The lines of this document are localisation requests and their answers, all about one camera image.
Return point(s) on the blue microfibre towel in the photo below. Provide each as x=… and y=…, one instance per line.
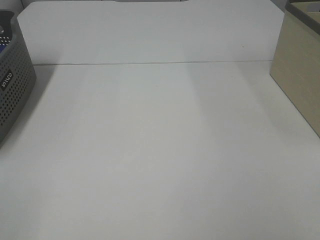
x=2, y=46

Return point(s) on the grey perforated plastic basket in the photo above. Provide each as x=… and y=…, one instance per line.
x=17, y=73

